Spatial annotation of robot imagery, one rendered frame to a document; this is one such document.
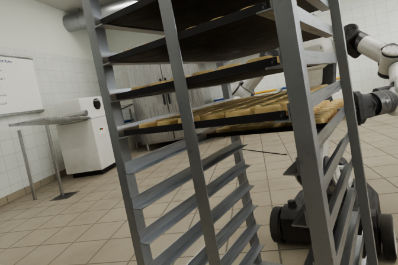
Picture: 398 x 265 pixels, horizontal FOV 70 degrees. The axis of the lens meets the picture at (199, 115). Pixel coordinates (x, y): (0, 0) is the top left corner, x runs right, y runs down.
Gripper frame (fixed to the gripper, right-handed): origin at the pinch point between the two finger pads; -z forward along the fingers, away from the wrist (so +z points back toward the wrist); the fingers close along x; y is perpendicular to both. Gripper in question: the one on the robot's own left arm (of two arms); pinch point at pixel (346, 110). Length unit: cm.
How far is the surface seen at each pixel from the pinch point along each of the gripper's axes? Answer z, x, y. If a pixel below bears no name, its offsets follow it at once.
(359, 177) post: -3.7, -22.8, 6.3
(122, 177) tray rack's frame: -79, -2, 18
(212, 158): -50, -8, -9
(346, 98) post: -4.1, 4.8, 6.1
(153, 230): -74, -18, 15
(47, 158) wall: -229, -38, -397
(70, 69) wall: -188, 110, -496
